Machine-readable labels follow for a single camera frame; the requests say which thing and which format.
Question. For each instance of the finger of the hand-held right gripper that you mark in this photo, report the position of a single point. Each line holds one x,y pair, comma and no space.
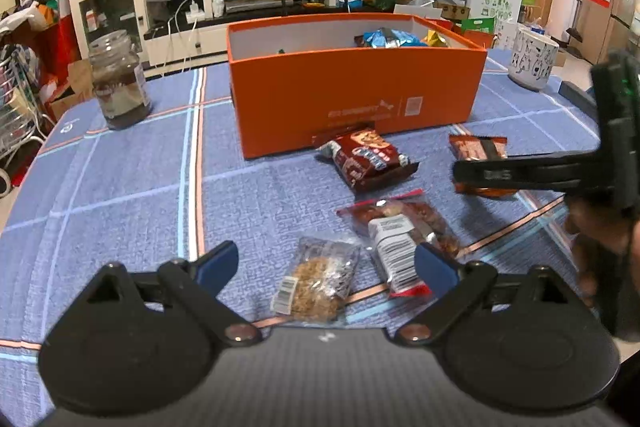
580,99
510,176

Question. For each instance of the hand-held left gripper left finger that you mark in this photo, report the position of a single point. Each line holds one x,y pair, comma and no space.
217,264

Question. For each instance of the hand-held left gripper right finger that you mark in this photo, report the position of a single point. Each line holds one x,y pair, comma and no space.
435,269

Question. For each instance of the red-brown snack packet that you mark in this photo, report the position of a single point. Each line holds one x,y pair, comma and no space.
480,149

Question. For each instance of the clear oat biscuit packet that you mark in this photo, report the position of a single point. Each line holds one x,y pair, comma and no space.
317,279

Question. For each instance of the orange cardboard box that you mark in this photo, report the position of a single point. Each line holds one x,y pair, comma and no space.
350,97

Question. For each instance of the blue chocolate chip cookie packet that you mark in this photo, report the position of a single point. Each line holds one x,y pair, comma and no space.
382,38

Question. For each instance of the person's right hand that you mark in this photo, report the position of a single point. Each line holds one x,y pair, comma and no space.
595,232

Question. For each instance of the clear red-edged snack packet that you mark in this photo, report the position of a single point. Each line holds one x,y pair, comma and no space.
400,232

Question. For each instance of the white patterned mug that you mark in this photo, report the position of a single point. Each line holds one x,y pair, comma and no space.
532,59

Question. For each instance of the refrigerator with papers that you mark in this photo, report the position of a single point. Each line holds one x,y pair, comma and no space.
612,2

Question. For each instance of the blue checked tablecloth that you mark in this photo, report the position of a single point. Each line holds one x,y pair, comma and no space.
125,207

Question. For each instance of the dark brown cookie packet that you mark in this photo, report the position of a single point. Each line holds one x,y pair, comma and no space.
367,157

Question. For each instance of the yellow crinkled snack packet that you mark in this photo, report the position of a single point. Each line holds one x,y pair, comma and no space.
437,39

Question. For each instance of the blue striped snack packet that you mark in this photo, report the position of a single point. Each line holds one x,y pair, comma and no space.
412,41

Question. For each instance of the glass jar with dark contents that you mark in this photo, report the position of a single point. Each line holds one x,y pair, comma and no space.
120,87

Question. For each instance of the metal trolley cart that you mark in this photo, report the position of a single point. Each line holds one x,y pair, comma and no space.
17,117

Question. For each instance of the white power strip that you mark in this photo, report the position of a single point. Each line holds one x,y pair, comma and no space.
194,11

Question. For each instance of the glass television stand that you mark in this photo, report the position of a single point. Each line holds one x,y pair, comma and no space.
240,2

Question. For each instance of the white glass-door cabinet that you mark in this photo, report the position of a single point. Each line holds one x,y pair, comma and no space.
107,14

